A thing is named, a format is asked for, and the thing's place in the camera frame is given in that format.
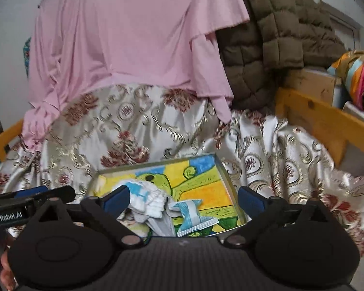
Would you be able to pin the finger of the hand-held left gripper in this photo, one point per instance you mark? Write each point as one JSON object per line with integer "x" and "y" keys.
{"x": 30, "y": 191}
{"x": 62, "y": 194}

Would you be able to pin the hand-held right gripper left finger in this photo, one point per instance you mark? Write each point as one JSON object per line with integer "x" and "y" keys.
{"x": 118, "y": 200}

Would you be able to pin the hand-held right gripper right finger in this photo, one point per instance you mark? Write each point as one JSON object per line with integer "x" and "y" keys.
{"x": 251, "y": 201}

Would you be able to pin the white and blue cloth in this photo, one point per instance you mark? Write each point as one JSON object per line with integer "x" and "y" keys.
{"x": 150, "y": 197}

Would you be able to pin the shallow box with colourful drawing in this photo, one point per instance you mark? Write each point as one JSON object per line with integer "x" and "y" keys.
{"x": 206, "y": 194}

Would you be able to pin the grey cloth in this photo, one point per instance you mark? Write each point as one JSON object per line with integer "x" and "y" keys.
{"x": 164, "y": 227}

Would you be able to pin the light blue white sock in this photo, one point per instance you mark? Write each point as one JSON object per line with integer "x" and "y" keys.
{"x": 189, "y": 216}

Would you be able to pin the person's left hand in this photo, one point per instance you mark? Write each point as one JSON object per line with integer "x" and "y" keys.
{"x": 8, "y": 272}

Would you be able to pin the floral satin bedspread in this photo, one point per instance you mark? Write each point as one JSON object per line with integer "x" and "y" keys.
{"x": 291, "y": 157}

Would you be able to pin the cardboard box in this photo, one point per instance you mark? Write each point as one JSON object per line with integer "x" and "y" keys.
{"x": 315, "y": 85}

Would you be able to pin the brown quilted jacket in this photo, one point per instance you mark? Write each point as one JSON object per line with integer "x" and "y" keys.
{"x": 261, "y": 51}

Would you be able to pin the pink garment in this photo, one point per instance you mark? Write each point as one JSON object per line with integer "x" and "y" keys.
{"x": 124, "y": 36}

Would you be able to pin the colourful striped cloth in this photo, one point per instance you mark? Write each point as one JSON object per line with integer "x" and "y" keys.
{"x": 356, "y": 75}

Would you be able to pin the wooden bed frame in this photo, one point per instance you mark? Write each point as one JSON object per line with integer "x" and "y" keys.
{"x": 315, "y": 113}

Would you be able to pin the teal patterned wall hanging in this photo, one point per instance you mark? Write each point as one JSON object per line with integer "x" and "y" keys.
{"x": 26, "y": 57}

